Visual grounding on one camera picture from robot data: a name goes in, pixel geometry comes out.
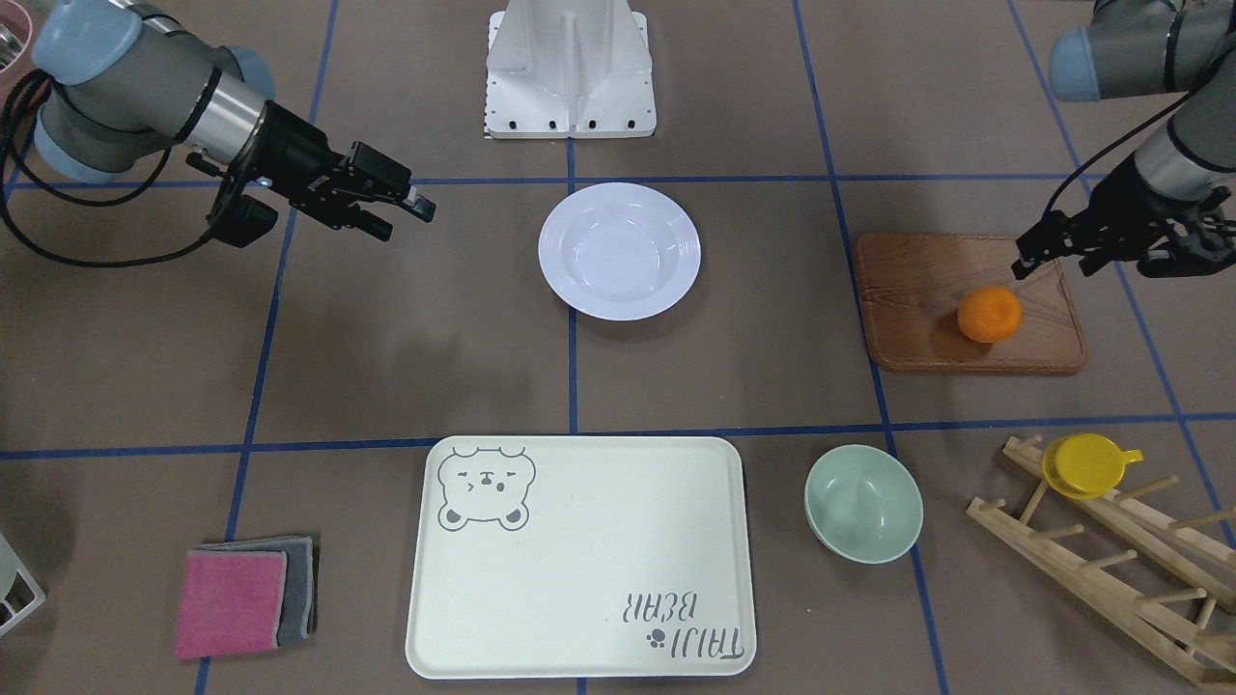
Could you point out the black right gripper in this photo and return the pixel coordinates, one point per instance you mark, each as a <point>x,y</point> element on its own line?
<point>294,152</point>

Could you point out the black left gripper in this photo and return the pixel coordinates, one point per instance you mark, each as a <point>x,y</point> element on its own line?
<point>1110,210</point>

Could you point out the orange fruit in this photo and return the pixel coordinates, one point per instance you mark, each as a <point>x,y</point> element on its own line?
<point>989,315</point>

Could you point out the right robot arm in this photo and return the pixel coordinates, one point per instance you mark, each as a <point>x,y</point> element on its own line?
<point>115,81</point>

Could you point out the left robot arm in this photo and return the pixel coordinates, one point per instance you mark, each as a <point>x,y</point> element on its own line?
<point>1143,48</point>

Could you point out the cream bear tray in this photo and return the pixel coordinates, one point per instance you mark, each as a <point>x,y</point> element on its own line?
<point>540,557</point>

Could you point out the wooden cutting board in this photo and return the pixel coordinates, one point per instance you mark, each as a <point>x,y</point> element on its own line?
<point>911,285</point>

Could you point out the yellow mug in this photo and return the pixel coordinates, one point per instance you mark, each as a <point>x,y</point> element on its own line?
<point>1086,465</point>

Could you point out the white plate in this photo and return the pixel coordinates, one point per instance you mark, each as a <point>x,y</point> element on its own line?
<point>619,251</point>

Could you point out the green bowl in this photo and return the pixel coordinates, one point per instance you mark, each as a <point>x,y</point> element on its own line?
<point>863,504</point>

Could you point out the wooden mug rack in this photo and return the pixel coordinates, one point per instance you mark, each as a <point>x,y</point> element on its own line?
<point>1164,581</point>

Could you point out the pink bowl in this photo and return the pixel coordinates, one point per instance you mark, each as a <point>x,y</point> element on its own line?
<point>19,29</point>

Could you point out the pink sponge cloth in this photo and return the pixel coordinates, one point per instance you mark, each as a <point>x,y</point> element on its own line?
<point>231,603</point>

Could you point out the white cup rack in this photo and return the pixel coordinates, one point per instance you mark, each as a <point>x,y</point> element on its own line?
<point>21,594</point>

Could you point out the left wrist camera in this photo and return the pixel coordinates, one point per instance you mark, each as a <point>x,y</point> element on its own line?
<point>1197,243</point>

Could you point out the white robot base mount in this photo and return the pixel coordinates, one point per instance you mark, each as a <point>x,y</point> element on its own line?
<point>569,69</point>

